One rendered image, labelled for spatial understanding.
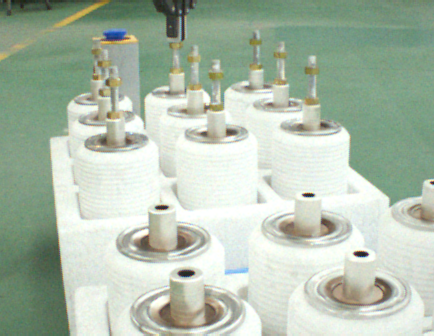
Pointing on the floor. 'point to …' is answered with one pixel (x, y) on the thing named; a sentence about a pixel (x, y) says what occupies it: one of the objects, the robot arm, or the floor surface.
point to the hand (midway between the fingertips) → (176, 28)
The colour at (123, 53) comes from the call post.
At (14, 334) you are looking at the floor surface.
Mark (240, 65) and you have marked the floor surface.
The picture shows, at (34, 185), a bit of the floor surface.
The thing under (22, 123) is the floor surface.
